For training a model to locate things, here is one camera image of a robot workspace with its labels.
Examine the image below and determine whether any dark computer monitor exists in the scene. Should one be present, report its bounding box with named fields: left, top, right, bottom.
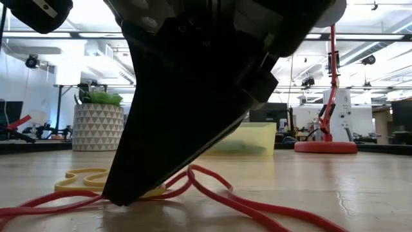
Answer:
left=391, top=99, right=412, bottom=133
left=0, top=101, right=24, bottom=125

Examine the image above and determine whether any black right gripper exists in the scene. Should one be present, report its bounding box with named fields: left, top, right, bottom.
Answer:
left=104, top=0, right=335, bottom=57

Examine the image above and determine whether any yellow translucent plastic bin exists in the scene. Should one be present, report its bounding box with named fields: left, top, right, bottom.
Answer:
left=205, top=121, right=277, bottom=158

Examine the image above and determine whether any black computer monitor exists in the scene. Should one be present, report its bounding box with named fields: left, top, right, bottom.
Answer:
left=254, top=102, right=288, bottom=124

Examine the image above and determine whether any white column machine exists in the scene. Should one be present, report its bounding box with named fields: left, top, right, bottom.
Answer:
left=323, top=88, right=353, bottom=142

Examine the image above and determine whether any yellow rubber band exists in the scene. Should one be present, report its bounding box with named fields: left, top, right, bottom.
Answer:
left=53, top=167, right=167, bottom=198

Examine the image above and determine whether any black stand pole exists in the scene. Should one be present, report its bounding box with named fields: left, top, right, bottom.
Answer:
left=54, top=84, right=65, bottom=136

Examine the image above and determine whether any green plant in patterned pot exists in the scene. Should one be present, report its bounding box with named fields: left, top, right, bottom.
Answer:
left=72, top=91, right=125, bottom=152

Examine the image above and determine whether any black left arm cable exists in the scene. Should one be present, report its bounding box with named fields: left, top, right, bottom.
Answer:
left=0, top=0, right=8, bottom=44

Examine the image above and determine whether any red desk lamp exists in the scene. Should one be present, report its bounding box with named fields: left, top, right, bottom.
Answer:
left=294, top=0, right=358, bottom=155

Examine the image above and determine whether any red rubber band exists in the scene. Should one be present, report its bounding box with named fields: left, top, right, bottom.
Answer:
left=0, top=164, right=350, bottom=232

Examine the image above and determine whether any black ceiling spotlight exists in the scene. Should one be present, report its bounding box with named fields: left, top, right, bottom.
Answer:
left=360, top=53, right=377, bottom=66
left=24, top=53, right=41, bottom=70

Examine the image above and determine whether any red background tool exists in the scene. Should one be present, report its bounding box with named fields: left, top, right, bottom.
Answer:
left=6, top=114, right=33, bottom=131

